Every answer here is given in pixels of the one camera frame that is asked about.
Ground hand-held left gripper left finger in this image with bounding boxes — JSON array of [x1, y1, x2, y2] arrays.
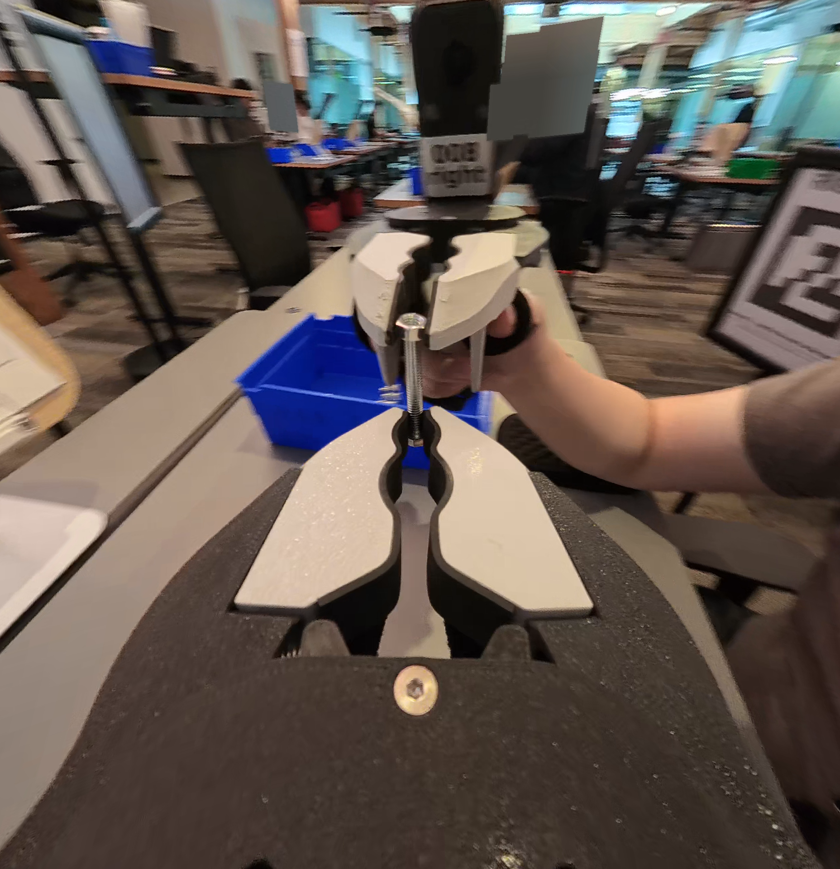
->
[[234, 409, 404, 663]]

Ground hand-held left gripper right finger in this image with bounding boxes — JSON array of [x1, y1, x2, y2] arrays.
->
[[427, 409, 595, 663]]

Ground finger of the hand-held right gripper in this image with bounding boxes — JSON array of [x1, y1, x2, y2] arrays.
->
[[351, 232, 433, 389], [425, 233, 521, 395]]

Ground long hex head bolt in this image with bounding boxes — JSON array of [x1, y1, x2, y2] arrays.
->
[[396, 314, 428, 449]]

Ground blue plastic bin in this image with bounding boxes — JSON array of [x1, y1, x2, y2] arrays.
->
[[235, 314, 494, 471]]

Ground person's right forearm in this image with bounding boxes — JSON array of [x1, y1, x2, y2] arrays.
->
[[508, 339, 767, 495]]

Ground person's right hand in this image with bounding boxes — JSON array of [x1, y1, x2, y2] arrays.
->
[[420, 288, 551, 410]]

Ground black wrist rest pad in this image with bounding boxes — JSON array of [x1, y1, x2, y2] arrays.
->
[[496, 413, 638, 493]]

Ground black high-back chair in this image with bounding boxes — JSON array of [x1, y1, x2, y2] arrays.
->
[[181, 139, 314, 310]]

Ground grey trash can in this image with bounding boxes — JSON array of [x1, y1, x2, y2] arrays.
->
[[687, 223, 758, 274]]

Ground white stand base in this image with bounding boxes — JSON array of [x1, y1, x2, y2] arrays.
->
[[0, 494, 109, 653]]

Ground wooden document board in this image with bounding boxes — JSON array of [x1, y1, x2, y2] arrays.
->
[[0, 272, 83, 469]]

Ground framed marker sign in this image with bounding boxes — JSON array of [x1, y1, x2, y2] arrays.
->
[[705, 144, 840, 376]]

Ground tilted display on black stand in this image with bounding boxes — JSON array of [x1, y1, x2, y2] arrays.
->
[[0, 0, 214, 381]]

